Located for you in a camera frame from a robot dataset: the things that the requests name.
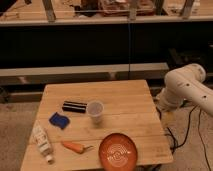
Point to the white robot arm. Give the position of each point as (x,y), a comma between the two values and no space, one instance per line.
(186,83)

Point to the black rectangular box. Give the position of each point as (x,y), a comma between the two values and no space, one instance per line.
(74,106)

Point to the wooden table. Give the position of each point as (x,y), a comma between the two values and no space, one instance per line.
(128,109)

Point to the long metal shelf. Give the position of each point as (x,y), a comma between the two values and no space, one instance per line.
(43,75)

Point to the blue sponge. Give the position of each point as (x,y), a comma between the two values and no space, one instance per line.
(60,121)

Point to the orange bowl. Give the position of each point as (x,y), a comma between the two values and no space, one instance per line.
(118,152)

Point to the orange carrot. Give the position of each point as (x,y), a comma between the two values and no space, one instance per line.
(76,147)

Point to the white tube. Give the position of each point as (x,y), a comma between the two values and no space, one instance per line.
(43,144)

